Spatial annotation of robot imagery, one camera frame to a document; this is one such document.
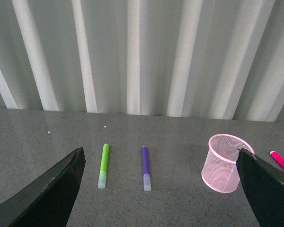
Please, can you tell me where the pink marker pen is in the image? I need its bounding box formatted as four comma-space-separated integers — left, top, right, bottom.
270, 151, 284, 169

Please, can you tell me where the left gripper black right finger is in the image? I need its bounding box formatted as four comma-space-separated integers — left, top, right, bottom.
236, 148, 284, 227

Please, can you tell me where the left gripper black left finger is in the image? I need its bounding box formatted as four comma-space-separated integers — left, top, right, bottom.
0, 148, 86, 227

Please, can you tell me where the white pleated curtain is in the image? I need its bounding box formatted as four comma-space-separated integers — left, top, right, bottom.
0, 0, 284, 122

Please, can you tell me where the pink mesh pen cup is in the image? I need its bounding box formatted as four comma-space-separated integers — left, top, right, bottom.
201, 134, 254, 193

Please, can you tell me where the green marker pen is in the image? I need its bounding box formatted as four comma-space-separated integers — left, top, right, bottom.
98, 143, 109, 189

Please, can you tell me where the purple marker pen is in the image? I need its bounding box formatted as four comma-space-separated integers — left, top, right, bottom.
142, 146, 151, 192

